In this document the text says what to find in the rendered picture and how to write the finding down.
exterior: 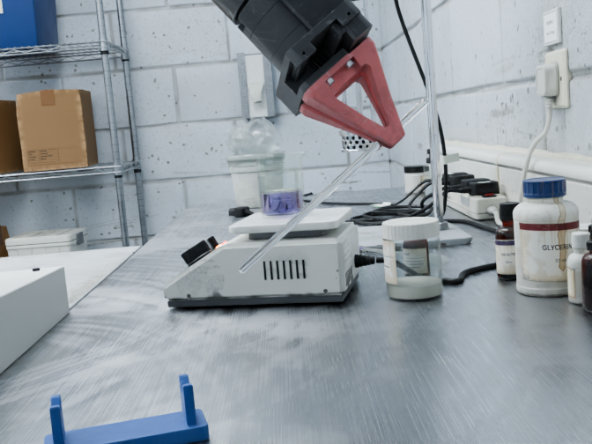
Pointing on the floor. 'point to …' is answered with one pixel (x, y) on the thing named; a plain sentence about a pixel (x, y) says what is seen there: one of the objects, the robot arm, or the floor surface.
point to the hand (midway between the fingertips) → (390, 134)
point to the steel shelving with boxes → (60, 122)
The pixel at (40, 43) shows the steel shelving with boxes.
